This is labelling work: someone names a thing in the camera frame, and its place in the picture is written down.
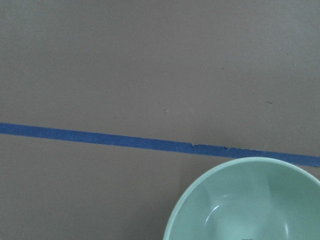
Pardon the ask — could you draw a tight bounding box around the green bowl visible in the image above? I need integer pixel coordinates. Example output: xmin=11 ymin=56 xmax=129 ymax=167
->
xmin=163 ymin=157 xmax=320 ymax=240

